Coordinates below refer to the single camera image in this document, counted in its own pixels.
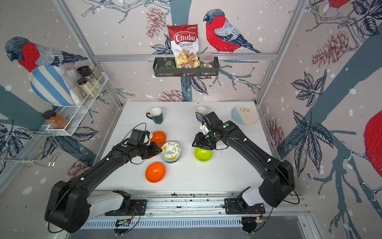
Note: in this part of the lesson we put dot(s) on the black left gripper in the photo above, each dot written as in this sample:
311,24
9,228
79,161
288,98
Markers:
155,150

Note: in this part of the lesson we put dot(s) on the near orange plastic bowl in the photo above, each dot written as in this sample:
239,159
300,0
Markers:
155,172

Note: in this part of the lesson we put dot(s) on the lime green plastic bowl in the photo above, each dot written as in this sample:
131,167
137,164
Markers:
203,155

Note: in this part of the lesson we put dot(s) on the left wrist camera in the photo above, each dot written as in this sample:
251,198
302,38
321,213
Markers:
138,137

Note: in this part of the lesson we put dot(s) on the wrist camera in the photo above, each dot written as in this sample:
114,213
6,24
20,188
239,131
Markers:
210,121
138,137

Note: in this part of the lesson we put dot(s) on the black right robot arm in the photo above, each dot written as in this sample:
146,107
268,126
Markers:
278,181

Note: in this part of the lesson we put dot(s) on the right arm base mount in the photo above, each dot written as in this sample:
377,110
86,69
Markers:
238,205

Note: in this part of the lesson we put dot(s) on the blue white striped plate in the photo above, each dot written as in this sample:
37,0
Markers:
48,85

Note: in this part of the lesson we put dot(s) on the yellow flower ceramic bowl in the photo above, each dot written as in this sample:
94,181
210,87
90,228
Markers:
171,150

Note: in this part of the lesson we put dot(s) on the orange spice jar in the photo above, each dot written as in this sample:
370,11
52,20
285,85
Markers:
56,120

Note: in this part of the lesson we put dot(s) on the black lid spice jar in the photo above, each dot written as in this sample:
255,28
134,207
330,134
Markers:
86,87
85,72

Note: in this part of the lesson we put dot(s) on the red Chuba chips bag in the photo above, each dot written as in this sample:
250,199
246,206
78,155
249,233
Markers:
184,42

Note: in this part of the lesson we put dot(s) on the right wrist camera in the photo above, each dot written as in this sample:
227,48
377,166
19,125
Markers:
210,121

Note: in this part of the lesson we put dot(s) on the clear jar pink lid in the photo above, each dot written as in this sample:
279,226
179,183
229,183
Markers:
206,60

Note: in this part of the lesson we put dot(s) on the dark green mug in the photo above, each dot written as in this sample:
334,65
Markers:
156,115

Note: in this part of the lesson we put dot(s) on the blue yellow patterned bowl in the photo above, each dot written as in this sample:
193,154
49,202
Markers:
170,160

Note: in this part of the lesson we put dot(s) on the white wire wall shelf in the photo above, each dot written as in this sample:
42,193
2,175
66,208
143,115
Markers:
75,114

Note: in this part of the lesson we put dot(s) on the plastic bag on shelf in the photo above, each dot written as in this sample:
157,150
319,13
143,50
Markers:
70,76

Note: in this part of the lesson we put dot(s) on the far orange plastic bowl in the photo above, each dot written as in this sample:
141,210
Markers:
159,138

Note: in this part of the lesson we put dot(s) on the green glass jar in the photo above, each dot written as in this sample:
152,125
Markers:
169,65

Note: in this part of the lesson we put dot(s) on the blue cream ceramic plate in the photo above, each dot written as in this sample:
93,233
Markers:
245,114

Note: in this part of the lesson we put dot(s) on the black wall basket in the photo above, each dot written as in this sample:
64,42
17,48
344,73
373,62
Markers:
160,70

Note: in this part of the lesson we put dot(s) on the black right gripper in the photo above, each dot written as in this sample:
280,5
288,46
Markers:
199,142

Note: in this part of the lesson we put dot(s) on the orange plastic bowl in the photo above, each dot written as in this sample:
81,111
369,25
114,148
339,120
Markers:
155,172
159,138

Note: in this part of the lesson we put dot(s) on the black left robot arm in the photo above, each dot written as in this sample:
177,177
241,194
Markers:
68,206

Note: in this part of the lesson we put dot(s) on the purple mug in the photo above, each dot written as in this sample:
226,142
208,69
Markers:
200,113

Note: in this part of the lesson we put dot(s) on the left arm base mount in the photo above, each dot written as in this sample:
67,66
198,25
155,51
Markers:
128,206

